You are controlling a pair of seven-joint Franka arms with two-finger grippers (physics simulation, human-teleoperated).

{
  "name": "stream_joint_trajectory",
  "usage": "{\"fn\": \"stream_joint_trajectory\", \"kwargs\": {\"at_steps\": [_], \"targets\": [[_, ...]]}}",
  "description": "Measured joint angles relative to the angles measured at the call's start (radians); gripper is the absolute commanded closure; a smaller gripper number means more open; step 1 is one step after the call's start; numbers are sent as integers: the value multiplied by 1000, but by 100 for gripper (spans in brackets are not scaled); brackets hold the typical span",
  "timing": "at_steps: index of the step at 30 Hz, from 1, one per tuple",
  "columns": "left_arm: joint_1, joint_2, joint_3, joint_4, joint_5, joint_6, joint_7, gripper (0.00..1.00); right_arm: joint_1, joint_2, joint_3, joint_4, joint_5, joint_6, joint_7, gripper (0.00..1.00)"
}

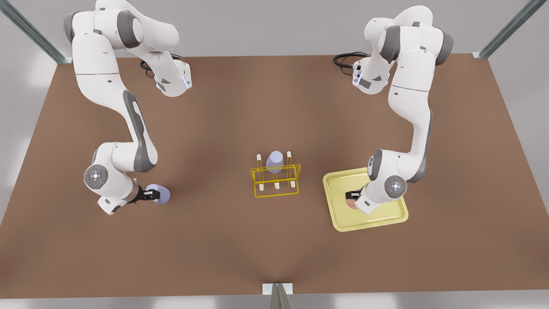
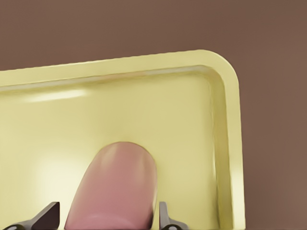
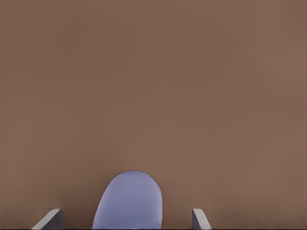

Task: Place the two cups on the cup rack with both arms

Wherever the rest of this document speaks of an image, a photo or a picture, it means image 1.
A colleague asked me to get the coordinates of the lavender cup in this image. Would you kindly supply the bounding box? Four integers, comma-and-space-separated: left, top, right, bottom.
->
266, 151, 284, 174
145, 184, 171, 205

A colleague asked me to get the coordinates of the yellow square tray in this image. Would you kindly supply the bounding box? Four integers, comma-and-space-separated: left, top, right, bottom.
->
323, 167, 409, 232

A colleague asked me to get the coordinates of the yellow wire cup rack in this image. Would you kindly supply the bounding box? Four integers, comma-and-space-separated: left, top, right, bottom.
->
250, 151, 302, 199

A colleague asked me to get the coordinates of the silver frame post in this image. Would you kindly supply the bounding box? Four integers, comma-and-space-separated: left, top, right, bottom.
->
0, 0, 72, 64
262, 283, 294, 309
472, 0, 549, 60

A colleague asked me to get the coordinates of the black cable loop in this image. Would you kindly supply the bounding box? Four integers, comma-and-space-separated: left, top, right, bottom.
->
140, 54, 182, 79
333, 52, 370, 70

